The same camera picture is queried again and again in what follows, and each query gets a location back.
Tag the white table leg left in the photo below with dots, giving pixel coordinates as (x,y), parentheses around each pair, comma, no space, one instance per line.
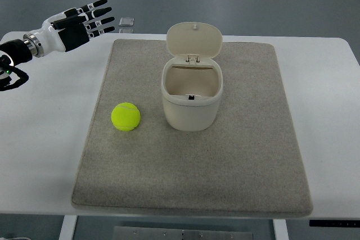
(68,227)

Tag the white table leg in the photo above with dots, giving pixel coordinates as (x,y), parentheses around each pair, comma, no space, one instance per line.
(280,229)
(68,227)

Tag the yellow tennis ball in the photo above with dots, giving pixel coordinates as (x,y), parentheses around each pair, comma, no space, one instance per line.
(125,116)

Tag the floor socket plate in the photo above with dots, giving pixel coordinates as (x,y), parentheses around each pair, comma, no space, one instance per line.
(126,21)

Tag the black desk control panel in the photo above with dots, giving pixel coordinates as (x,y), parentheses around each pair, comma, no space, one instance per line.
(335,223)

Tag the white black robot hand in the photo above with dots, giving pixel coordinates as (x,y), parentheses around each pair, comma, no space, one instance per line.
(70,29)

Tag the cream lidded bin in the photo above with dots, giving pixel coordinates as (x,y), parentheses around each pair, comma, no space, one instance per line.
(192,82)

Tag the grey felt mat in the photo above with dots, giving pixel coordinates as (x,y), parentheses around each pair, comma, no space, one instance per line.
(247,163)

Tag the white table leg right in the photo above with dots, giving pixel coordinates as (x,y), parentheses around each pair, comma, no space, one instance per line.
(280,229)

